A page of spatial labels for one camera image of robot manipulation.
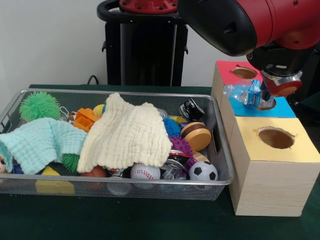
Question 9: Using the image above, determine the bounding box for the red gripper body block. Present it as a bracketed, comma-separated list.
[265, 71, 304, 98]

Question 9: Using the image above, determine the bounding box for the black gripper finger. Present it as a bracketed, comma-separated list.
[260, 77, 274, 109]

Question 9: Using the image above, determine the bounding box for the clear blue packet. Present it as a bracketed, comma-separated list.
[222, 80, 276, 110]

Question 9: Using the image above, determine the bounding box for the wooden box with three holes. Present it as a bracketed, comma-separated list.
[211, 60, 320, 217]

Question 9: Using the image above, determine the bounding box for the shallow clear mesh bin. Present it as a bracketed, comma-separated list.
[0, 89, 236, 202]

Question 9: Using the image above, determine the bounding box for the black upright panel stand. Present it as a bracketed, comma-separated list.
[295, 42, 320, 113]

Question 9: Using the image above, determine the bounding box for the black white striped toy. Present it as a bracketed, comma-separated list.
[179, 98, 205, 122]

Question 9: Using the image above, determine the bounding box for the brown wooden yo-yo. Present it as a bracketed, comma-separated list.
[180, 121, 213, 152]

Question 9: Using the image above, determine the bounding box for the purple spiky ball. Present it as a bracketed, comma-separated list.
[171, 136, 195, 158]

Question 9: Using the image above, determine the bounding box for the small soccer ball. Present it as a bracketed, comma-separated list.
[189, 161, 219, 182]

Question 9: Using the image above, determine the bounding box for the blue spiky ball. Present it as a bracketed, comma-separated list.
[162, 116, 182, 139]

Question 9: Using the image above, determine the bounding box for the small baseball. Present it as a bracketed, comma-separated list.
[130, 163, 162, 182]

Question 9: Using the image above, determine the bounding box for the cream yellow waffle cloth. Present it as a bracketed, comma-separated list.
[77, 92, 174, 174]

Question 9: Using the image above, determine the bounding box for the yellow ball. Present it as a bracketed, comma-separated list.
[93, 104, 107, 117]

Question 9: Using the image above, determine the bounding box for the dark green table cloth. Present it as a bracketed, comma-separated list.
[0, 84, 320, 240]

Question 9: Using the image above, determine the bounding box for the orange plastic toy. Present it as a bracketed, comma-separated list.
[74, 107, 102, 132]

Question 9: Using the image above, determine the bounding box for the small green spiky ball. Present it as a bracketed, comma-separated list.
[61, 152, 81, 174]

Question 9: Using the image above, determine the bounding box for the green spiky rubber ball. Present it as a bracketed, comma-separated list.
[19, 91, 62, 122]

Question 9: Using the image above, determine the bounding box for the yellow toy block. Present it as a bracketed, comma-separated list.
[35, 166, 76, 196]

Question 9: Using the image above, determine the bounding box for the mint green waffle cloth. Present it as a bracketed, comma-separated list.
[0, 117, 88, 175]

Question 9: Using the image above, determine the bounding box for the small doll figure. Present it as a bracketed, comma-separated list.
[0, 155, 13, 174]

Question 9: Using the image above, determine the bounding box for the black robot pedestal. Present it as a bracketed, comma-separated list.
[96, 0, 202, 87]

